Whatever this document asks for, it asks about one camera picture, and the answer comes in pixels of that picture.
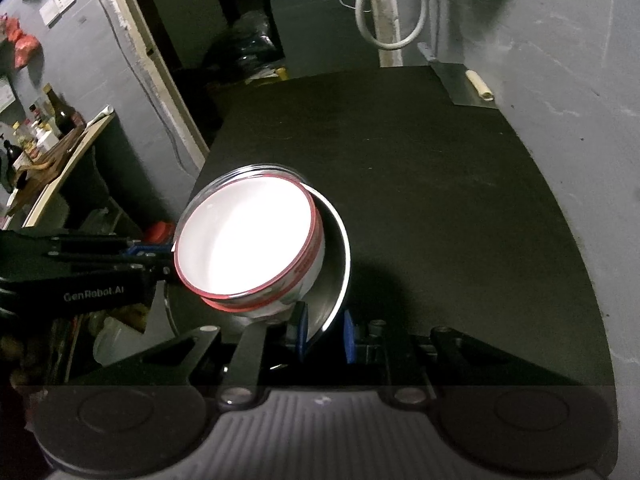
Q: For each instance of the white post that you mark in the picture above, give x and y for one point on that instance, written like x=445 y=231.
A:
x=390 y=10

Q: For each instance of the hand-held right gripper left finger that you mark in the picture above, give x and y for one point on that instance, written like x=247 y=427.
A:
x=300 y=330

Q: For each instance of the side counter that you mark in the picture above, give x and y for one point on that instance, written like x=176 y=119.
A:
x=75 y=160

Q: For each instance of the grey cabinet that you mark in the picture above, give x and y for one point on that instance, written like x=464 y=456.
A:
x=320 y=35

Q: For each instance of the black plastic bag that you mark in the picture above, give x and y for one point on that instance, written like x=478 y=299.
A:
x=245 y=45

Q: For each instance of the cream door frame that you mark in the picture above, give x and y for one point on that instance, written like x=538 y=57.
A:
x=150 y=50

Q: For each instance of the red lidded container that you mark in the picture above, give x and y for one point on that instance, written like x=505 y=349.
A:
x=159 y=234

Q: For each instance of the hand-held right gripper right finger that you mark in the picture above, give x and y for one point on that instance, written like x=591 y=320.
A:
x=350 y=335

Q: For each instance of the white plastic bottle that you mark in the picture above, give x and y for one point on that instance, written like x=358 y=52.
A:
x=46 y=141

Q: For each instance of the steel cleaver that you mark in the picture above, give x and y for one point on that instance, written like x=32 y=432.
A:
x=460 y=90

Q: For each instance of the white plastic jug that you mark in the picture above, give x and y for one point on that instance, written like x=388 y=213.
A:
x=115 y=342

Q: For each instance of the small pale cob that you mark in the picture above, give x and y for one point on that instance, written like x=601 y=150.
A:
x=479 y=85

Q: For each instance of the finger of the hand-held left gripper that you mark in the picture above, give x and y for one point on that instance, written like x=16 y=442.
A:
x=100 y=266
x=100 y=244

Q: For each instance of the dark glass bottle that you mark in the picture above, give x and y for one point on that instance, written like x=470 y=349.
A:
x=62 y=117

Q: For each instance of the red plastic bag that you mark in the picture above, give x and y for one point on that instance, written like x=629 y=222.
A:
x=26 y=52
x=11 y=29

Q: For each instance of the large steel basin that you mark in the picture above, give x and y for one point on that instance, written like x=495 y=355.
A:
x=332 y=260

